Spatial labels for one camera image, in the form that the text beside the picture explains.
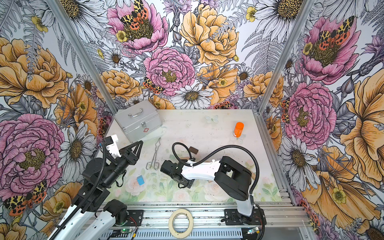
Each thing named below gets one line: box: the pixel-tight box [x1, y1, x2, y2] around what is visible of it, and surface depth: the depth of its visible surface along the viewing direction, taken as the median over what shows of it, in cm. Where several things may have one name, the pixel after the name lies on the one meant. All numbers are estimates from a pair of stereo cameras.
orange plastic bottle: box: [234, 122, 244, 138], surface depth 104 cm
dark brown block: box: [189, 146, 199, 155], surface depth 101 cm
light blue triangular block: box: [136, 175, 145, 186], surface depth 88 cm
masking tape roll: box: [168, 208, 194, 240], surface depth 71 cm
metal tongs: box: [146, 137, 161, 171], surface depth 95 cm
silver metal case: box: [113, 100, 163, 144], surface depth 101 cm
